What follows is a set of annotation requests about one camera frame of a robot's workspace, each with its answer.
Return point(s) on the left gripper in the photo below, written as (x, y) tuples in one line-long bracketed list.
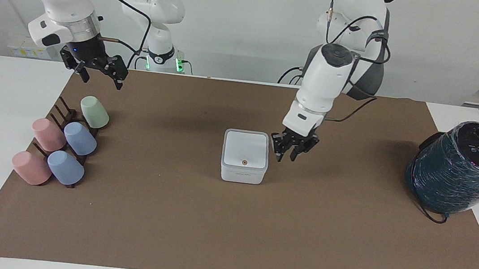
[(300, 137)]

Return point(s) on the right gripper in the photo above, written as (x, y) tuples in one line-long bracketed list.
[(88, 48)]

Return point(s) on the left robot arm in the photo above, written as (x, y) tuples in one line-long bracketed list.
[(326, 81)]

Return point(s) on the white square trash can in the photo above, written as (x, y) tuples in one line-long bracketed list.
[(245, 155)]

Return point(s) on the green plastic cup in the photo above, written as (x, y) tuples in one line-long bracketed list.
[(94, 112)]

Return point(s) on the dark wooden cup rack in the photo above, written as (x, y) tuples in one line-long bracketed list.
[(67, 111)]

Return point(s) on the blue plastic cup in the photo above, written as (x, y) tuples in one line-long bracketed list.
[(80, 138), (65, 168)]

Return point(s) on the pink plastic cup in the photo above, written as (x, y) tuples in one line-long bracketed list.
[(31, 168), (48, 134)]

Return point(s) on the dark teal cylindrical appliance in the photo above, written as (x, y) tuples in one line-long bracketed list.
[(465, 171)]

